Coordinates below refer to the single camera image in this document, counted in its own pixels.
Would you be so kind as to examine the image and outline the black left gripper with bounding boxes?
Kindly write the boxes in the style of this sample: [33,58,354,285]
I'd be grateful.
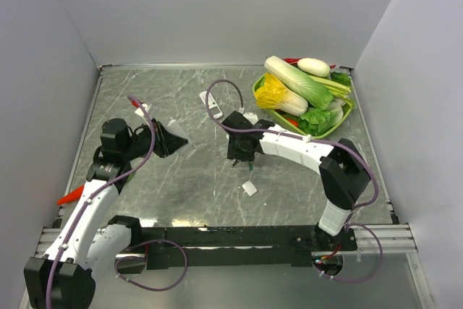
[122,117,187,161]

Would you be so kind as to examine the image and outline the white remote control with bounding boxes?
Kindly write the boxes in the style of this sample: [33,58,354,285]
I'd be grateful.
[166,119,196,159]

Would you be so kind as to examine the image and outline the white battery cover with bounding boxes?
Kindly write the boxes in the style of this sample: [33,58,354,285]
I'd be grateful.
[242,181,258,197]

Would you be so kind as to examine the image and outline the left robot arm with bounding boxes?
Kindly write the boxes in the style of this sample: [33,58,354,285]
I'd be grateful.
[24,118,192,308]

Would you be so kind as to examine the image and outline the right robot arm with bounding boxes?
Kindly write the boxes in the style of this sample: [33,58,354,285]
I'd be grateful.
[220,111,373,250]

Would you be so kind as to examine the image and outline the white remote with screen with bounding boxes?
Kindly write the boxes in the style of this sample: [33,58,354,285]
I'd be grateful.
[199,91,224,119]

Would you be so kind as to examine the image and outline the yellow napa cabbage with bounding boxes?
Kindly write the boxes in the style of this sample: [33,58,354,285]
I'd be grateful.
[254,73,308,117]

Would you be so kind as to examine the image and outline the green lettuce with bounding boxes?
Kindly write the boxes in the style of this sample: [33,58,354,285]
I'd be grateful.
[298,101,344,137]

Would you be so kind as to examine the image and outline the green plastic tray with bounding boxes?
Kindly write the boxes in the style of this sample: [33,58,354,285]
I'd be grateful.
[252,73,355,139]

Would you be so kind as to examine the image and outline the green napa cabbage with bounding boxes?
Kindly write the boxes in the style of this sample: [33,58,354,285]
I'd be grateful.
[264,56,334,110]

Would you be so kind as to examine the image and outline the red chili pepper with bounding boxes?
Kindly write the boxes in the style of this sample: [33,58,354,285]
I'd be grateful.
[284,58,300,64]

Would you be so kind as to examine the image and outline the orange carrot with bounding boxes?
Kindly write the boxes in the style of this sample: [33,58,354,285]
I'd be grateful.
[56,185,85,206]

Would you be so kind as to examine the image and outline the white radish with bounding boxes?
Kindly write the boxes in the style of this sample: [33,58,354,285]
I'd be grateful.
[297,58,331,78]

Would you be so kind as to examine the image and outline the green celery stalks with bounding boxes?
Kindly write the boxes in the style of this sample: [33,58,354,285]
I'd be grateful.
[310,72,355,108]

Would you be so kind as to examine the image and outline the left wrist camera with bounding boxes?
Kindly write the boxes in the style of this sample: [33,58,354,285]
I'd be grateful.
[135,103,152,117]

